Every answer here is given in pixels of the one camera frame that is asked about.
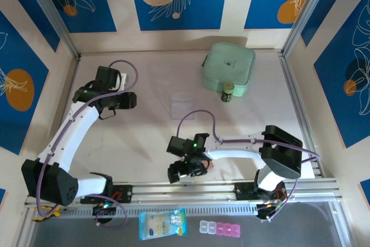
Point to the tan leather card holder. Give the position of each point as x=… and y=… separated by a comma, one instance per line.
x=210, y=166

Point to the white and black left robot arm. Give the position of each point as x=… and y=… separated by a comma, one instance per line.
x=69, y=131

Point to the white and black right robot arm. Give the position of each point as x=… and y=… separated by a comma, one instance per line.
x=237, y=151

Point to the clear plastic card tray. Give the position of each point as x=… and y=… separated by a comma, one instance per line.
x=182, y=108

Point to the small dark bottle green cap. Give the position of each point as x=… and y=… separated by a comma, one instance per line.
x=227, y=96

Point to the blue wet wipes packet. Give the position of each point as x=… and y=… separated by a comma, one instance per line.
x=162, y=225

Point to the white and pink pill organizer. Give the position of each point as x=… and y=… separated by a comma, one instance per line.
x=219, y=228

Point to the mint green zip pouch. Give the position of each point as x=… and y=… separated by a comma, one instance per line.
x=228, y=64

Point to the black controller board with LED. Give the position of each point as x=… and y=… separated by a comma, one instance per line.
x=102, y=209
x=267, y=210

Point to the grey metal front shelf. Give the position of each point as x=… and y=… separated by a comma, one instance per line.
x=289, y=235

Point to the aluminium front frame rail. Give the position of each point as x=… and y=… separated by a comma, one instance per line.
x=179, y=190

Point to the aluminium left side rail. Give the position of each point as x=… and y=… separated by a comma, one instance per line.
x=74, y=73

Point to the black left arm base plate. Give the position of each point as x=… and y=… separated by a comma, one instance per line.
x=124, y=193

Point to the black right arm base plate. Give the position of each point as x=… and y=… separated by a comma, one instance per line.
x=245, y=192

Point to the aluminium left corner post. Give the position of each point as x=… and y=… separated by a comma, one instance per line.
x=57, y=18

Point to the aluminium corner post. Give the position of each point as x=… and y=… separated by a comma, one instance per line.
x=300, y=18
x=57, y=18

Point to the aluminium right side rail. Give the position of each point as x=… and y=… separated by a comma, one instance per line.
x=295, y=99

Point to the aluminium right corner post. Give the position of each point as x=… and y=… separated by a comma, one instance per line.
x=300, y=18

